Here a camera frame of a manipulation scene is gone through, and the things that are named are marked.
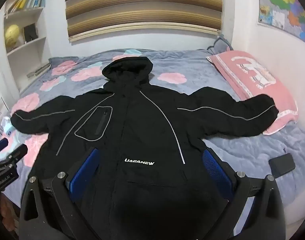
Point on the colourful wall map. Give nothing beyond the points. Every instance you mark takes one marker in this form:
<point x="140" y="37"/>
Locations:
<point x="287" y="2"/>

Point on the white bookshelf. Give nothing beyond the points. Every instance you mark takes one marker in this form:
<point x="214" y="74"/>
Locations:
<point x="27" y="46"/>

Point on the black hooded jacket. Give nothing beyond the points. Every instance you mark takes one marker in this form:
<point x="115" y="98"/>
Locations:
<point x="142" y="120"/>

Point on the yellow globe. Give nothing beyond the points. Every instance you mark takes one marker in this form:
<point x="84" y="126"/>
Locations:
<point x="12" y="36"/>

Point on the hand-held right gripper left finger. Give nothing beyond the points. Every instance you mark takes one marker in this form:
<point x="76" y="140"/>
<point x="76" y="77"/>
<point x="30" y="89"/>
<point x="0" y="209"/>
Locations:
<point x="85" y="172"/>

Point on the grey slim object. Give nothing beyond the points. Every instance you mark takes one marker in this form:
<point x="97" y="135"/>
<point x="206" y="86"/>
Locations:
<point x="38" y="70"/>

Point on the grey pillow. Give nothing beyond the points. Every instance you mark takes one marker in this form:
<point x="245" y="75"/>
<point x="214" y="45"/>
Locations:
<point x="222" y="45"/>

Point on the pink pillow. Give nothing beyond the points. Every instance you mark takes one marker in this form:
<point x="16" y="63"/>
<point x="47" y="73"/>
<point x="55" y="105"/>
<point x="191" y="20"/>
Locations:
<point x="252" y="80"/>

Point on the black flat device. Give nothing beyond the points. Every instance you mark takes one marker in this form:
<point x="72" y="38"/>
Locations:
<point x="282" y="165"/>

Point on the light blue packet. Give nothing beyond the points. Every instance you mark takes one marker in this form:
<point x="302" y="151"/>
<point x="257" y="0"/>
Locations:
<point x="8" y="127"/>

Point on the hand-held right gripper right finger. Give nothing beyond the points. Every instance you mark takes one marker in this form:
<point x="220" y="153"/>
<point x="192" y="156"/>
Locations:
<point x="213" y="170"/>

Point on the striped window blind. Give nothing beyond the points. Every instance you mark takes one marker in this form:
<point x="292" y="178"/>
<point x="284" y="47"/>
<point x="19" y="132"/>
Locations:
<point x="142" y="5"/>

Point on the grey floral blanket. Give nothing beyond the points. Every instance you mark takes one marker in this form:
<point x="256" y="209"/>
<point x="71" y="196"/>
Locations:
<point x="207" y="75"/>

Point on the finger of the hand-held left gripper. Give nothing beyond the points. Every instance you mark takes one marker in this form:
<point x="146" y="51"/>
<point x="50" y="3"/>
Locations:
<point x="17" y="152"/>
<point x="0" y="147"/>

